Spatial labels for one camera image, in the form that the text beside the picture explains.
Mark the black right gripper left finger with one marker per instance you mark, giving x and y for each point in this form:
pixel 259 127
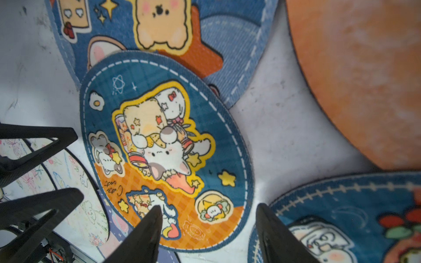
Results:
pixel 142 244

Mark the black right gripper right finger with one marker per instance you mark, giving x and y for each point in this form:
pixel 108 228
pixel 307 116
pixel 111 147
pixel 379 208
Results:
pixel 277 243

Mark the teal orange cats coaster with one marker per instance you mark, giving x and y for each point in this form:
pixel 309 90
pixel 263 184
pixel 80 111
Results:
pixel 157 136

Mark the blue denim bear coaster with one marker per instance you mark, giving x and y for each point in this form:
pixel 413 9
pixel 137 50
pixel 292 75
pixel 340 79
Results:
pixel 219 41

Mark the purple pink bunny coaster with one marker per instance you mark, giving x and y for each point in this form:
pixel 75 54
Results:
pixel 119 230

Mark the cream butterfly coaster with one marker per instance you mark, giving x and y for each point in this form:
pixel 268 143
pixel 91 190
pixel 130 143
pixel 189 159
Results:
pixel 86 224

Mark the teal red cartoon coaster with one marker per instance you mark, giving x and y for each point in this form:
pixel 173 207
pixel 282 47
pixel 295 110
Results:
pixel 367 218

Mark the plain orange coaster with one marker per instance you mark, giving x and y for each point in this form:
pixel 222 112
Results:
pixel 362 63

